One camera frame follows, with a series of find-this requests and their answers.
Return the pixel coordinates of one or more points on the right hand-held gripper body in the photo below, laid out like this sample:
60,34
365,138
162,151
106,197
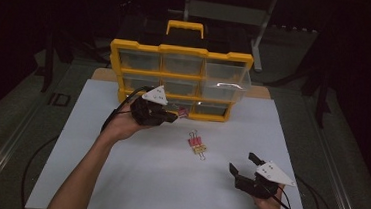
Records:
271,174

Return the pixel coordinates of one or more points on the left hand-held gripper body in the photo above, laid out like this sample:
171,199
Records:
149,110

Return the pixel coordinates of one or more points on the pink binder clip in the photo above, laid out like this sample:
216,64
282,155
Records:
183,112
195,141

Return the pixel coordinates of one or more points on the clear plastic drawer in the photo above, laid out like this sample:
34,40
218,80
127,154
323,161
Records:
225,84

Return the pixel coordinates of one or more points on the yellow drawer organizer cabinet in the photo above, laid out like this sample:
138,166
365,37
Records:
182,50

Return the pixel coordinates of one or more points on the person's left hand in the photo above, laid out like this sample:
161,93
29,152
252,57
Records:
123,124

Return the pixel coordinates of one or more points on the person's right hand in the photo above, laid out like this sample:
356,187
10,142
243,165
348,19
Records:
267,206

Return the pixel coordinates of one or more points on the group of clear cabinet drawers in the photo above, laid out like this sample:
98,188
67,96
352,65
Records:
181,64

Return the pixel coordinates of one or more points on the white table mat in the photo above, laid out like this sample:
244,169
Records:
173,187

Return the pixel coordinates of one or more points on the black stand leg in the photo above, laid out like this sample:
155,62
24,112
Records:
321,105
48,67

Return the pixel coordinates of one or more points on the grey metal stand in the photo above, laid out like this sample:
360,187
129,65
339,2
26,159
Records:
227,12

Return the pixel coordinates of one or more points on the metal floor rail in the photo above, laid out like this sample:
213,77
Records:
7,153
342,200

